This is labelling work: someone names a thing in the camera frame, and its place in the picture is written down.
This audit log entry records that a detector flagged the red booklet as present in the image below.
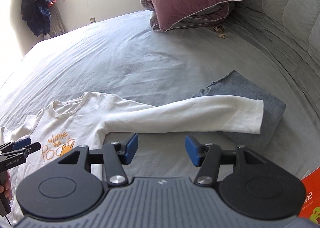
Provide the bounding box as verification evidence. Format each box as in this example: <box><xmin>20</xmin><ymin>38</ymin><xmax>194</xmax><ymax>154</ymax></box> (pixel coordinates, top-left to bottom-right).
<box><xmin>299</xmin><ymin>167</ymin><xmax>320</xmax><ymax>225</ymax></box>

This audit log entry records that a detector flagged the folded grey sweater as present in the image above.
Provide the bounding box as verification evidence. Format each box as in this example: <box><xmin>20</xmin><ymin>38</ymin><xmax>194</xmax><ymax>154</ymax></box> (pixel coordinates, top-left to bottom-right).
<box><xmin>194</xmin><ymin>71</ymin><xmax>286</xmax><ymax>152</ymax></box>

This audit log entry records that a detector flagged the folded grey pink quilt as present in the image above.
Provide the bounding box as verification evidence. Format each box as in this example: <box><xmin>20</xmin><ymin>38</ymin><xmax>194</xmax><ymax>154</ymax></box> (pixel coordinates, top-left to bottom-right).
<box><xmin>140</xmin><ymin>0</ymin><xmax>234</xmax><ymax>32</ymax></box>

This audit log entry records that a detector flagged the dark blue hanging jacket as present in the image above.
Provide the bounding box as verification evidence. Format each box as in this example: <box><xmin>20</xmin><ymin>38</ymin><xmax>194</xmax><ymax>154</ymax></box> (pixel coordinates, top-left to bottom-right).
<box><xmin>21</xmin><ymin>0</ymin><xmax>57</xmax><ymax>37</ymax></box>

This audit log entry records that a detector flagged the person's left hand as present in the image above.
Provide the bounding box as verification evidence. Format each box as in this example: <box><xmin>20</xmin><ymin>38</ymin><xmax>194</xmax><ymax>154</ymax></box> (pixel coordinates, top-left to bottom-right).
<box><xmin>0</xmin><ymin>172</ymin><xmax>12</xmax><ymax>200</ymax></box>

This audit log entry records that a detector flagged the small beige keychain trinket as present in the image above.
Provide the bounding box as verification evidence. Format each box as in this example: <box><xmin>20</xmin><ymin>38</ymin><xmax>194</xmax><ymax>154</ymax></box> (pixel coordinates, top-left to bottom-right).
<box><xmin>213</xmin><ymin>26</ymin><xmax>226</xmax><ymax>39</ymax></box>

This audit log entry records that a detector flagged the white Winnie Pooh sweatshirt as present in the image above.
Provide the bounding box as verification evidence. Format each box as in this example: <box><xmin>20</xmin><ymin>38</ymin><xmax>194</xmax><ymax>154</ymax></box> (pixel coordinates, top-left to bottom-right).
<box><xmin>0</xmin><ymin>91</ymin><xmax>265</xmax><ymax>223</ymax></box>

